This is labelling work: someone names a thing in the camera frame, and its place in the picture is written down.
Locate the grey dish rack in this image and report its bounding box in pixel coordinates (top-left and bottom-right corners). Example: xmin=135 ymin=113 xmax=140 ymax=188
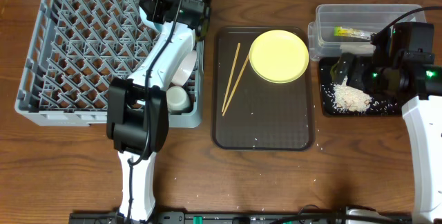
xmin=15 ymin=0 xmax=204 ymax=128

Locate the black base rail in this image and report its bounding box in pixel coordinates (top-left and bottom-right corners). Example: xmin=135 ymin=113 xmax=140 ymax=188
xmin=68 ymin=210 xmax=415 ymax=224

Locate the clear plastic bin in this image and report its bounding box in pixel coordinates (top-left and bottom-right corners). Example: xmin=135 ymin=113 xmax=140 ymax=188
xmin=308 ymin=4 xmax=420 ymax=62

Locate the right wooden chopstick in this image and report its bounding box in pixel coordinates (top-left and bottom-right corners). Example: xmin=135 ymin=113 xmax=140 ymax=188
xmin=222 ymin=54 xmax=249 ymax=117

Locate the pale green cup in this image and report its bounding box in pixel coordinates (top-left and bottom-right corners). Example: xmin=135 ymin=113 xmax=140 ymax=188
xmin=166 ymin=86 xmax=191 ymax=114

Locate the black plastic bin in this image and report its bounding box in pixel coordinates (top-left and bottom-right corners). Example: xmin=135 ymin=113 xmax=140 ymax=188
xmin=318 ymin=57 xmax=401 ymax=117

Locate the yellow plate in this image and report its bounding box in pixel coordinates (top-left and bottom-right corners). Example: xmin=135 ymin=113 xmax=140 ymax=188
xmin=249 ymin=30 xmax=309 ymax=84

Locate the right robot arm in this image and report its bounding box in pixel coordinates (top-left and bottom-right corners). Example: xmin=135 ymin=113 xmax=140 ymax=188
xmin=331 ymin=21 xmax=441 ymax=223

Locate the green snack wrapper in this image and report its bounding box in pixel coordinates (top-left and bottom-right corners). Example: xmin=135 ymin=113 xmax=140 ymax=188
xmin=334 ymin=26 xmax=376 ymax=41

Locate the rice pile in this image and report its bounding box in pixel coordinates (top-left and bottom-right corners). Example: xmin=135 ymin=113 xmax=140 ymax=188
xmin=333 ymin=78 xmax=373 ymax=112

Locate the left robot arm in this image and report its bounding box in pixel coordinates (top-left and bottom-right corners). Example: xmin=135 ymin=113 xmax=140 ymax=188
xmin=106 ymin=0 xmax=211 ymax=223

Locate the dark brown serving tray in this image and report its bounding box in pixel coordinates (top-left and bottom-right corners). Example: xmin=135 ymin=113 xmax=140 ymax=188
xmin=211 ymin=26 xmax=315 ymax=151

